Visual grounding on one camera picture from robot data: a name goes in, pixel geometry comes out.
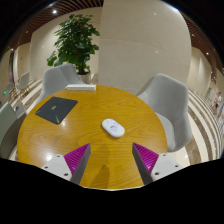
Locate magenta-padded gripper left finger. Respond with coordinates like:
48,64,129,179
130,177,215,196
40,143,92,186

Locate large green leafy plant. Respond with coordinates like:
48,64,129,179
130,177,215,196
46,13,101,76

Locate black mouse pad green lines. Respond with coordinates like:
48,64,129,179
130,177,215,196
34,96,79,125

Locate white plant pot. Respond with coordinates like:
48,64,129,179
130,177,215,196
77,70,92,85

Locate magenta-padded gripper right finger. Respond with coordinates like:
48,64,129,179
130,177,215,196
131,142,184,186

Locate distant group of chairs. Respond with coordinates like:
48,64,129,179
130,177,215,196
13,71,32,98

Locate white cartoon-print computer mouse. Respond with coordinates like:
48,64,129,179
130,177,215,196
101,118,126,139

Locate light grey shell chair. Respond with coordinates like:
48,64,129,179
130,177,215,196
136,72,194,154
34,63,85,106

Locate grey-green armchair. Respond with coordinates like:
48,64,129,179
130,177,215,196
0,101,28,160

